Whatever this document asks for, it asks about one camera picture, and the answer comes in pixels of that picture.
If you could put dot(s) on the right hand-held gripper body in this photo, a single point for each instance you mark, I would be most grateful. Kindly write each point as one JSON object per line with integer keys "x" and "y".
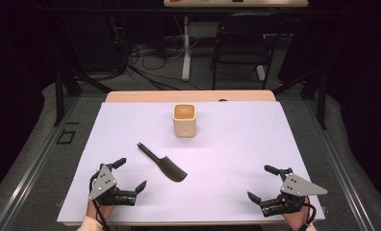
{"x": 299, "y": 186}

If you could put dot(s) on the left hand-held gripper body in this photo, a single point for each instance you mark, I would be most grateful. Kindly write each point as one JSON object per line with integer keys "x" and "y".
{"x": 102, "y": 184}

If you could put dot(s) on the black spatula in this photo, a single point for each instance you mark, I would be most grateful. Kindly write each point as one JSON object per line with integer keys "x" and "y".
{"x": 166, "y": 166}

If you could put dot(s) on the square wooden cup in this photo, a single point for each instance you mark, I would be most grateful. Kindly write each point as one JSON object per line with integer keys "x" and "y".
{"x": 184, "y": 125}

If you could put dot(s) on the person's left hand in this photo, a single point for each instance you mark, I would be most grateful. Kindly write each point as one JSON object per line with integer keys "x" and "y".
{"x": 99, "y": 211}

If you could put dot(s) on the person's right hand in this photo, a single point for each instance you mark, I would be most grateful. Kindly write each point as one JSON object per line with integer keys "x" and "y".
{"x": 297, "y": 218}

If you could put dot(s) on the white table sheet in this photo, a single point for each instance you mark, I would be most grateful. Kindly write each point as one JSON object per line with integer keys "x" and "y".
{"x": 227, "y": 160}

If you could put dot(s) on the black metal stand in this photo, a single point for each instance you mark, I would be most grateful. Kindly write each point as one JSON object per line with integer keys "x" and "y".
{"x": 59, "y": 96}
{"x": 321, "y": 102}

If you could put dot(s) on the wooden table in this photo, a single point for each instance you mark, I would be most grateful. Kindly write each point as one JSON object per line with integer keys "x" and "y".
{"x": 195, "y": 96}

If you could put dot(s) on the black folding chair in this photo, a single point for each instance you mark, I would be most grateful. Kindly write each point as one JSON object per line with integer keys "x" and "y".
{"x": 243, "y": 45}

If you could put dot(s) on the white-legged background table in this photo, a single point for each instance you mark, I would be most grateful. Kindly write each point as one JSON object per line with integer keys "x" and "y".
{"x": 187, "y": 48}

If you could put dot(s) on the metal floor rail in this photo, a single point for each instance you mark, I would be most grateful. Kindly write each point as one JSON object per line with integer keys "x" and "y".
{"x": 342, "y": 179}
{"x": 28, "y": 173}

